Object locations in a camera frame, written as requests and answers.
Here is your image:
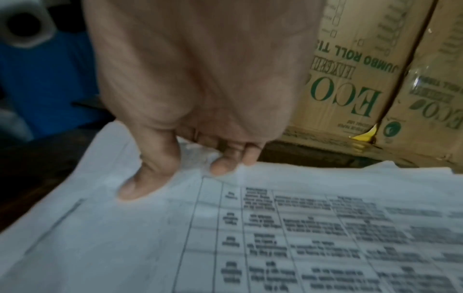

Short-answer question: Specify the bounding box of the person's right hand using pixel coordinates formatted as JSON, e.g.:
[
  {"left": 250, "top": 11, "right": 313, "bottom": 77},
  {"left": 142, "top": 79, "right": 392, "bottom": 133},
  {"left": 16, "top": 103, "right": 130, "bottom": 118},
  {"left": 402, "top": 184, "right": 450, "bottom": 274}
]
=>
[{"left": 82, "top": 0, "right": 327, "bottom": 201}]

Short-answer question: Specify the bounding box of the white printed paper sheet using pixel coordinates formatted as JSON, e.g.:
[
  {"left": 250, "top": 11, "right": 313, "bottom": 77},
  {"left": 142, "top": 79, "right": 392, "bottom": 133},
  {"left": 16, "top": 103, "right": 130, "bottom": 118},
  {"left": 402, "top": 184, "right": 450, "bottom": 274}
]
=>
[{"left": 0, "top": 120, "right": 463, "bottom": 293}]

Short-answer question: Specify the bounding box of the blue plastic barrel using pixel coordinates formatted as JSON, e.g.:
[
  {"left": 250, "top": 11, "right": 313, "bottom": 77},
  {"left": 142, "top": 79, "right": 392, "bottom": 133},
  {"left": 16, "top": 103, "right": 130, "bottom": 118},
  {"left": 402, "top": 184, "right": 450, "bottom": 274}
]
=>
[{"left": 0, "top": 30, "right": 111, "bottom": 140}]

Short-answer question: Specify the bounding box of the large brown cardboard box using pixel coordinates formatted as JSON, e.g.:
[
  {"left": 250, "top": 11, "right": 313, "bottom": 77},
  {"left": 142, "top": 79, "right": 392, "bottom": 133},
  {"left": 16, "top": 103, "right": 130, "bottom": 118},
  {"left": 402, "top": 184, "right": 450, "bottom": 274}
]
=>
[{"left": 280, "top": 0, "right": 436, "bottom": 144}]

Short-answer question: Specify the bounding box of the yellow tape scrap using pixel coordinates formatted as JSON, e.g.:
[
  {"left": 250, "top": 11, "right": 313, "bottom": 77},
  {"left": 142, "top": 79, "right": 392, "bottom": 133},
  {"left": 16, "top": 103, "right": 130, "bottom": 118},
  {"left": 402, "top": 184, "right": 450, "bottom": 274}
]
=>
[{"left": 349, "top": 124, "right": 379, "bottom": 142}]

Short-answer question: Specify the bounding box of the white plastic film roll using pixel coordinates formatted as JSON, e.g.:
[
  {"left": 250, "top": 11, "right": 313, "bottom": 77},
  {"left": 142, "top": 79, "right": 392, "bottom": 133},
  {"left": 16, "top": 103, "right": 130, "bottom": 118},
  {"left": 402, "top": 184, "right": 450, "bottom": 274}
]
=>
[{"left": 0, "top": 0, "right": 55, "bottom": 48}]

